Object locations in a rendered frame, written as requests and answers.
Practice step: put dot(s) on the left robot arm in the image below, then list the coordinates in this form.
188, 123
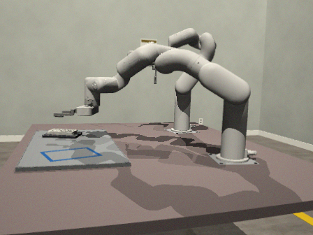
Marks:
233, 90

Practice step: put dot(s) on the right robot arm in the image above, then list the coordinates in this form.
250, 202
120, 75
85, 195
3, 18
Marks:
185, 83

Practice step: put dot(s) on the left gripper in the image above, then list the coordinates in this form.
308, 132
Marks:
82, 110

